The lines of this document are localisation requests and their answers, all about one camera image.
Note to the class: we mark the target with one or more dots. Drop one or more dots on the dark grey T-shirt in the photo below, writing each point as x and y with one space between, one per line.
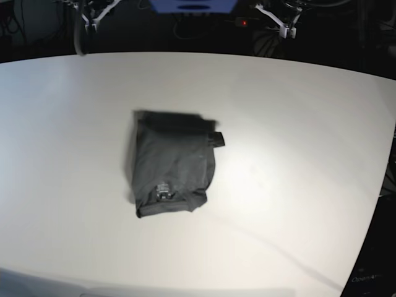
173 163

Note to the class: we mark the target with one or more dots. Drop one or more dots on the black power strip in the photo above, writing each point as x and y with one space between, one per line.
245 22

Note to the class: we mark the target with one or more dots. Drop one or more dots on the blue plastic box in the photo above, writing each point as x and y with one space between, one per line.
193 6

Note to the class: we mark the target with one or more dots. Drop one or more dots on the black OpenArm base box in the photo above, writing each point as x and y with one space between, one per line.
374 271

